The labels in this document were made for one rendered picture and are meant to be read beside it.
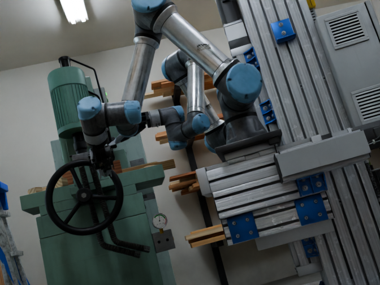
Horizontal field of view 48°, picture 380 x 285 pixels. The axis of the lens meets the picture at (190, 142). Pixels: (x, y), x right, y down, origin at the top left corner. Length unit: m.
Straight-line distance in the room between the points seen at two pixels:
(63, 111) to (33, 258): 2.54
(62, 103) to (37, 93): 2.64
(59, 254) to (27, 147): 2.79
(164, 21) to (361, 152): 0.74
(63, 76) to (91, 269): 0.88
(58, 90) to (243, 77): 1.01
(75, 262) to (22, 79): 3.19
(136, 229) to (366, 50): 1.13
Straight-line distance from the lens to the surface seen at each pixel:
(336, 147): 1.34
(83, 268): 1.84
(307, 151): 1.33
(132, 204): 1.84
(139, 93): 1.51
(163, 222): 1.77
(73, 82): 2.09
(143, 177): 1.86
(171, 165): 2.03
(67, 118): 2.03
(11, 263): 2.62
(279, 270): 4.42
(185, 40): 1.43
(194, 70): 1.91
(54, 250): 1.85
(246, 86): 1.36
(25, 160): 4.52
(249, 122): 1.47
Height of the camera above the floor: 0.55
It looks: 13 degrees up
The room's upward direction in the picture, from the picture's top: 15 degrees counter-clockwise
